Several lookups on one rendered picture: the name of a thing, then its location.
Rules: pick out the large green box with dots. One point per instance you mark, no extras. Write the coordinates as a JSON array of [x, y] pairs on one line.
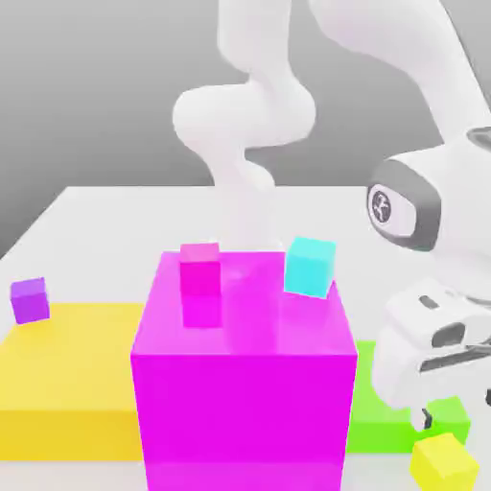
[[372, 425]]

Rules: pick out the small cyan cube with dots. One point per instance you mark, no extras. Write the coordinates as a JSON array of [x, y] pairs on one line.
[[308, 268]]

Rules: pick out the small magenta cube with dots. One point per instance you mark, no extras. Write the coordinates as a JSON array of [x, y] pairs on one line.
[[199, 268]]

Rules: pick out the small purple cube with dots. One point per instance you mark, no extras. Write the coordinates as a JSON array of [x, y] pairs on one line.
[[30, 301]]

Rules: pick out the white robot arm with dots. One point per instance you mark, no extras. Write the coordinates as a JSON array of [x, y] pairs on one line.
[[245, 115]]

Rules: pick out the small yellow cube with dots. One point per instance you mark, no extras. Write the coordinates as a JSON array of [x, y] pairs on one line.
[[441, 466]]

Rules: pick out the large magenta box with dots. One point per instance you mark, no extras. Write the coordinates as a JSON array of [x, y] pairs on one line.
[[245, 402]]

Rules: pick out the small green cube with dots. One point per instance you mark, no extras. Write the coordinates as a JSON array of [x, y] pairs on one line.
[[450, 418]]

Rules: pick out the large yellow box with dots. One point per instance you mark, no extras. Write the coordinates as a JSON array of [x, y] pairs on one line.
[[69, 383]]

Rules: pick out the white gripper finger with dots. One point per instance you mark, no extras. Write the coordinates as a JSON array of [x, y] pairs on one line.
[[421, 419]]

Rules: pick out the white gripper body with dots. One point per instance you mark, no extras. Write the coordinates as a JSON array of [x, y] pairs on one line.
[[399, 379]]

